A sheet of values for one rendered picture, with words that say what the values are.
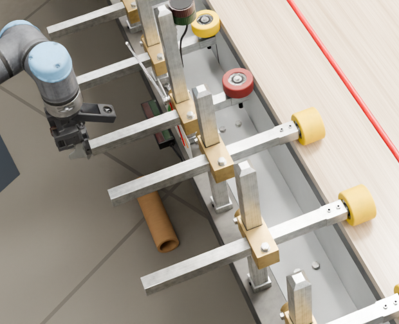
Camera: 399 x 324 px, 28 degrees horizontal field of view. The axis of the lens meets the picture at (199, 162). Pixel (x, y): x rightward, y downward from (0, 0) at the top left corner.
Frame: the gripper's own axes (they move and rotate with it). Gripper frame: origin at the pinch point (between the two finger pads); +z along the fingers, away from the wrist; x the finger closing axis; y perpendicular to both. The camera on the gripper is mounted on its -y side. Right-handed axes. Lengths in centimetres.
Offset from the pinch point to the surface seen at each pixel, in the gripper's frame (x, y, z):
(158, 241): -17, -13, 75
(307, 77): 7, -58, -9
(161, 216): -26, -17, 75
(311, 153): 29, -49, -9
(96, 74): -24.7, -8.8, -2.2
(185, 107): -0.3, -26.8, -5.1
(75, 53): -128, -10, 83
